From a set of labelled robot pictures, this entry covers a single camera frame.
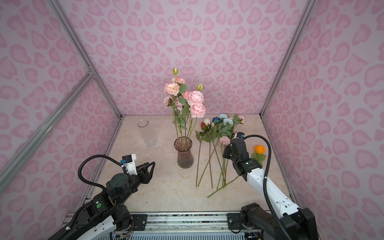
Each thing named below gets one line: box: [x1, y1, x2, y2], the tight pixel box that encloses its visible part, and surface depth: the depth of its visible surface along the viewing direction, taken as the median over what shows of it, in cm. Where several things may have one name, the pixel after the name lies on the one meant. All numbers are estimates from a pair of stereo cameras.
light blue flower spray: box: [218, 113, 234, 127], surface depth 109 cm
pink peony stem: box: [163, 95, 175, 108], surface depth 82 cm
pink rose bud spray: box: [163, 67, 188, 139], surface depth 73 cm
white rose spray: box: [203, 118, 211, 126], surface depth 109 cm
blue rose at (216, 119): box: [212, 117, 221, 124], surface depth 114 cm
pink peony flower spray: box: [187, 83, 206, 138], surface depth 68 cm
